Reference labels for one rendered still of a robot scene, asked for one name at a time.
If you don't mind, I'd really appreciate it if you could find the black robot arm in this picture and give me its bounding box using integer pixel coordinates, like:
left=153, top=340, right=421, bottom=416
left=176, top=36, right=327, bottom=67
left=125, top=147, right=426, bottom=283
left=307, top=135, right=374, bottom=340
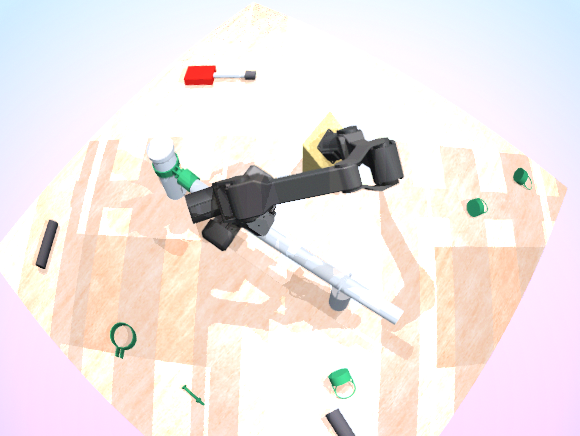
left=185, top=125, right=404, bottom=236

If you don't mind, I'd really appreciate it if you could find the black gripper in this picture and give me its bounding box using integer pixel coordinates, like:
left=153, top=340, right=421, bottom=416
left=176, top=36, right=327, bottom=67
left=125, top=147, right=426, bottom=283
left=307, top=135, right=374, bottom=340
left=202, top=165, right=273, bottom=251

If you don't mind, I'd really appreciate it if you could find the grey metal pipe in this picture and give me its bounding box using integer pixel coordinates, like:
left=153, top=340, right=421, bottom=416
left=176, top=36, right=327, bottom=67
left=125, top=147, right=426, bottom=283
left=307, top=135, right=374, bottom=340
left=190, top=179, right=404, bottom=325

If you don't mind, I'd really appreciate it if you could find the green pipe clamp with end cup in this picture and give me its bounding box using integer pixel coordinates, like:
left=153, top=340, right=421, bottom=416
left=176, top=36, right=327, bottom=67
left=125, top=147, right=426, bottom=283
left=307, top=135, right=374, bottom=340
left=152, top=152, right=200, bottom=193

